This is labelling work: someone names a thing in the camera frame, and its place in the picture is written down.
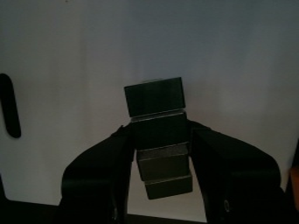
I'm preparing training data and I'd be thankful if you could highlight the white cutting board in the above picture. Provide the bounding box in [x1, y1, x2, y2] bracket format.
[0, 0, 299, 224]

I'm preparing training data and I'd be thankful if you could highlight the dark green toy sushi piece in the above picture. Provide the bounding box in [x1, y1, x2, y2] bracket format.
[143, 174, 193, 201]
[135, 142, 192, 182]
[129, 112, 192, 151]

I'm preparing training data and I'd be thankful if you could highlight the orange toy cylinder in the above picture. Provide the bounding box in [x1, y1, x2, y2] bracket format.
[288, 166, 299, 212]

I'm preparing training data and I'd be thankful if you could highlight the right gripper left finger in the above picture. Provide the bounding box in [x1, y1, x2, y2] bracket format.
[51, 123, 137, 224]

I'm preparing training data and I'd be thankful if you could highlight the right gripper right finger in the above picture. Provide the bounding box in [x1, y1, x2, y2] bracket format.
[189, 120, 291, 224]

